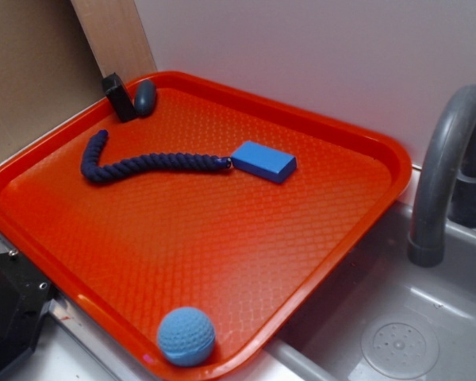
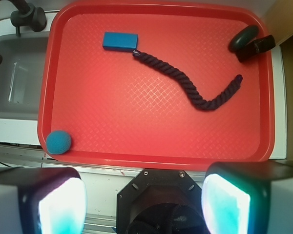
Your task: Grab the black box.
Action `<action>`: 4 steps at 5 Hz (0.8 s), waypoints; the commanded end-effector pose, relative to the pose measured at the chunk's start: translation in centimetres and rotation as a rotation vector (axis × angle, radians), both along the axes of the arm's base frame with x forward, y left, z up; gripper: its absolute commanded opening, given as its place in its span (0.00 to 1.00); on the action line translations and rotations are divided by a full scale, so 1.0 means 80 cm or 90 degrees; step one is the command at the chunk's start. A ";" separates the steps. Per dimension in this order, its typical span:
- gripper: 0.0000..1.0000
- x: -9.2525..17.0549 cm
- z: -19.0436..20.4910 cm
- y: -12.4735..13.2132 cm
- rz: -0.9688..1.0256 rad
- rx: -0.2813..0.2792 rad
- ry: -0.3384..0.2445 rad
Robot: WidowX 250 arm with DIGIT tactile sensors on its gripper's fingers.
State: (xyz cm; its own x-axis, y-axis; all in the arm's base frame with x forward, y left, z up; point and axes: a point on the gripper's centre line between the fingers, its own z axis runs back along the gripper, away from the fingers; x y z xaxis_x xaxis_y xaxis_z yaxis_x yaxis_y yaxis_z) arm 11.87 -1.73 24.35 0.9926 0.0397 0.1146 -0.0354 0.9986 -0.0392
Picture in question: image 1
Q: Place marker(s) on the blue rectangular block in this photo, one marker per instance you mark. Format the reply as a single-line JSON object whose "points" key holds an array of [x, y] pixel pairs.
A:
{"points": [[264, 162]]}

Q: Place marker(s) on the orange plastic tray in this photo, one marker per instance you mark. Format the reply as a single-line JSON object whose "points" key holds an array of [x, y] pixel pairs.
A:
{"points": [[244, 250]]}

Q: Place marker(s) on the grey oval stone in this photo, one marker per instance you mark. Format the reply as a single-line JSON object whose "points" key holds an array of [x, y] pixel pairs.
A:
{"points": [[145, 98]]}

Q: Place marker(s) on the light blue dimpled ball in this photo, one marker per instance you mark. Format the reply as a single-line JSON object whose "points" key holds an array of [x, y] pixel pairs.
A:
{"points": [[186, 337]]}

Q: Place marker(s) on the grey plastic sink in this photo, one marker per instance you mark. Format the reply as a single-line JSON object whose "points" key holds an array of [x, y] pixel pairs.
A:
{"points": [[322, 341]]}

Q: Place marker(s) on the round sink drain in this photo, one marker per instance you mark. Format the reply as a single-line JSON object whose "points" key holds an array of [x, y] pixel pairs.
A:
{"points": [[400, 347]]}

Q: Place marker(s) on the grey curved faucet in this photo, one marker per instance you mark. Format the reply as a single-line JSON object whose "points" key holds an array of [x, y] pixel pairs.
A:
{"points": [[446, 189]]}

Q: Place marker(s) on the black metal bracket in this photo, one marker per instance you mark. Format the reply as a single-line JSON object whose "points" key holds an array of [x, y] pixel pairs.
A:
{"points": [[25, 297]]}

